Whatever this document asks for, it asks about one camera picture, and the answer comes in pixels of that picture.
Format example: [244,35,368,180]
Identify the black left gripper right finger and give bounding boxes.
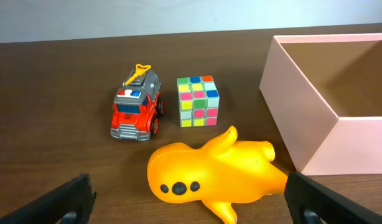
[284,172,382,224]

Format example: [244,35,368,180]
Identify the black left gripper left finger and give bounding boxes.
[0,174,96,224]

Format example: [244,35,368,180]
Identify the yellow rubber whale toy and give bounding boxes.
[147,126,288,223]

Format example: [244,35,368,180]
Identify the red toy fire truck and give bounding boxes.
[110,63,165,141]

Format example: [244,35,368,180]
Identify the multicolour puzzle cube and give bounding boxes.
[177,75,220,128]

